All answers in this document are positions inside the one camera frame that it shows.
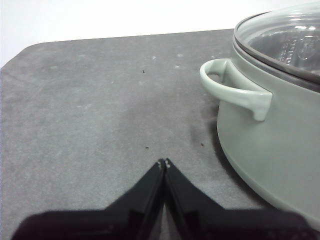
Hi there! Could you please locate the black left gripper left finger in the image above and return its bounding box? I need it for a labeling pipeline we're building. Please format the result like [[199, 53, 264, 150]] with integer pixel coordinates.
[[11, 157, 165, 240]]

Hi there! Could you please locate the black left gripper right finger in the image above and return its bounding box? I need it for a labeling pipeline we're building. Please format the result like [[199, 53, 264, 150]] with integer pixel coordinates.
[[164, 157, 316, 240]]

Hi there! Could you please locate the glass lid with green knob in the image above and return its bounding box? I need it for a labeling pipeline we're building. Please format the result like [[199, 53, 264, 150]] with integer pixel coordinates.
[[233, 3, 320, 86]]

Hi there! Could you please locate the pale green electric steamer pot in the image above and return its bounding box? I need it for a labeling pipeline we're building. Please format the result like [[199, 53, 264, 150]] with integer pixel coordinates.
[[199, 29, 320, 226]]

